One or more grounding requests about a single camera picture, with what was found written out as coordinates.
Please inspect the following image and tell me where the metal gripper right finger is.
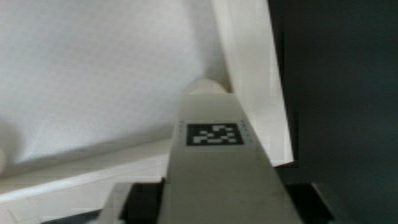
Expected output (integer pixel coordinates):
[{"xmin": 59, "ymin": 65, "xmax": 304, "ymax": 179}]
[{"xmin": 286, "ymin": 182, "xmax": 350, "ymax": 224}]

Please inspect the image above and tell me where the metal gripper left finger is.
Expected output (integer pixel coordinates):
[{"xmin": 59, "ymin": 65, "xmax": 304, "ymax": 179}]
[{"xmin": 100, "ymin": 182, "xmax": 164, "ymax": 224}]

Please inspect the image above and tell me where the white desk top tray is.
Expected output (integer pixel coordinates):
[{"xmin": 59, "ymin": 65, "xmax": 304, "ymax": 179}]
[{"xmin": 0, "ymin": 0, "xmax": 293, "ymax": 224}]

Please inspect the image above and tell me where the white desk leg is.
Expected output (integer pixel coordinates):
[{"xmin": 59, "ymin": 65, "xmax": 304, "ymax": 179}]
[{"xmin": 158, "ymin": 79, "xmax": 302, "ymax": 224}]

